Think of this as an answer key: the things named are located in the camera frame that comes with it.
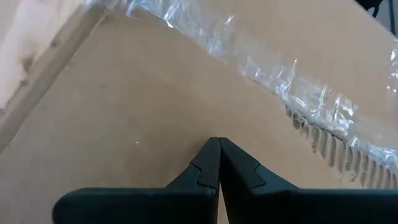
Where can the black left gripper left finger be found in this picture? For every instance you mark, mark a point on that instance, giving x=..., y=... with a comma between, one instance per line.
x=140, y=208

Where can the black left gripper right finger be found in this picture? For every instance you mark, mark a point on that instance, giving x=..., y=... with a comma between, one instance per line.
x=311, y=208

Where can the brown cardboard box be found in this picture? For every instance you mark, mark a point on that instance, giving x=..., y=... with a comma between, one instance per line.
x=140, y=93

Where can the clear packing tape strip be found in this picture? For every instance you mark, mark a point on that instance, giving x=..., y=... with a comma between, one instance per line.
x=248, y=56

